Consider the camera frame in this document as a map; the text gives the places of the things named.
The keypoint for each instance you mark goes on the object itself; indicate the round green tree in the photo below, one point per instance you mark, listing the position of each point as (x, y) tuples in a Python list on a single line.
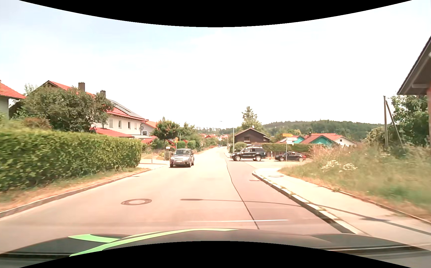
[(166, 130)]

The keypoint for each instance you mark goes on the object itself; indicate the white house with red roof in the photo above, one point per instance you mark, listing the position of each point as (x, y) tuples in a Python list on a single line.
[(124, 121)]

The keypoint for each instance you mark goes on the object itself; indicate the trimmed green hedge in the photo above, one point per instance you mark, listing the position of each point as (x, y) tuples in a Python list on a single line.
[(51, 156)]

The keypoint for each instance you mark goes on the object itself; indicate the grey oncoming car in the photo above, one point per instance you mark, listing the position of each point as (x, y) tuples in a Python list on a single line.
[(182, 157)]

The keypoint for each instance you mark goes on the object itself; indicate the dry grass verge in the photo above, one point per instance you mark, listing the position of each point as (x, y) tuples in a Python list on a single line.
[(51, 190)]

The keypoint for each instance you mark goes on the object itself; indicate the grey asphalt road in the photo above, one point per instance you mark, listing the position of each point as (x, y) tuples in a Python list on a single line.
[(200, 186)]

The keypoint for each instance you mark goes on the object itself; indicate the car's own bonnet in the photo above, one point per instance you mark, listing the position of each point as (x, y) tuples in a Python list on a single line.
[(208, 238)]

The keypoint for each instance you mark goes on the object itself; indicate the large leafy green tree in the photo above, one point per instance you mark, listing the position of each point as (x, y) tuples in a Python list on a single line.
[(64, 108)]

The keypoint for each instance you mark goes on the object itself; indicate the lamp post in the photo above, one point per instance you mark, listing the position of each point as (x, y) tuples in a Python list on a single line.
[(233, 137)]

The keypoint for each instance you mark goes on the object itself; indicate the grey paved pavement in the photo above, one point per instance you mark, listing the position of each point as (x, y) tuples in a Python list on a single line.
[(334, 197)]

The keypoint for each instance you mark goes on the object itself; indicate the low green hedge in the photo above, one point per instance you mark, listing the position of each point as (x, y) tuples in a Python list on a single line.
[(289, 147)]

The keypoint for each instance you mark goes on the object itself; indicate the wooded hill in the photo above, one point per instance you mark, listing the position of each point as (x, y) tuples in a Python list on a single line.
[(323, 127)]

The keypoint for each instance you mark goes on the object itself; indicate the yellow direction sign on post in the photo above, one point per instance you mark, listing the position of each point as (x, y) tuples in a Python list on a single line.
[(287, 139)]

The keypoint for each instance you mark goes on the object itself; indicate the houses with red and green roofs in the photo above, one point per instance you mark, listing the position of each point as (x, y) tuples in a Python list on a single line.
[(321, 140)]

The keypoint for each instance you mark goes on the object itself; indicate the black suv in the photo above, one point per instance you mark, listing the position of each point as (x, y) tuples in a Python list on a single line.
[(249, 153)]

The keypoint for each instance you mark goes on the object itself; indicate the green trees beside pink building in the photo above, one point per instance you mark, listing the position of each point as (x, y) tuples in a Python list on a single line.
[(410, 119)]

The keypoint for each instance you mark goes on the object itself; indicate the dark parked car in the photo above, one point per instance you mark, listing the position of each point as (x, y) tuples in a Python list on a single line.
[(290, 156)]

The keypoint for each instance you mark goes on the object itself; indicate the wooden braced pole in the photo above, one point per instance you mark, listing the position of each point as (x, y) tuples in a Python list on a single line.
[(385, 123)]

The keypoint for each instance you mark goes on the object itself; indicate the dark brown wooden house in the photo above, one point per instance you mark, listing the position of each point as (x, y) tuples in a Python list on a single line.
[(251, 137)]

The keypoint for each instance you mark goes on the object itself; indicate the tall conifer tree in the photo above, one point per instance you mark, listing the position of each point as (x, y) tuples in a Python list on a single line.
[(250, 119)]

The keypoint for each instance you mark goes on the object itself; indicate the overgrown grass field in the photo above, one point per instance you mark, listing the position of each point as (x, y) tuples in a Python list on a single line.
[(379, 175)]

